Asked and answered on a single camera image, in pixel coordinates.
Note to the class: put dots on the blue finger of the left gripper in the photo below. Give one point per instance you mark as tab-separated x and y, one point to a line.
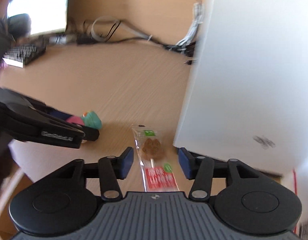
91	134
57	114

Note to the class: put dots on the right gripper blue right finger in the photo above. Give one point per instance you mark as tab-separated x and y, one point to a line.
199	169

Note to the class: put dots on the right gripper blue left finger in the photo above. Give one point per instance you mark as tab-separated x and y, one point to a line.
111	169

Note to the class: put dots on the pink green squishy bird toy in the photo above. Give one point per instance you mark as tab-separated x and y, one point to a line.
89	119

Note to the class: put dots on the lollipop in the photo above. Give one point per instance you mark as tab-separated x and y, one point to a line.
157	172

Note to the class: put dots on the black white keyboard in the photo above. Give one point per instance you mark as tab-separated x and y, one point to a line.
21	56

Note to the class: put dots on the white aigo computer case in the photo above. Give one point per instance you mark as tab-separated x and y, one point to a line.
247	94

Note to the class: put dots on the black computer monitor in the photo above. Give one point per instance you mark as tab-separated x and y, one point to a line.
46	16

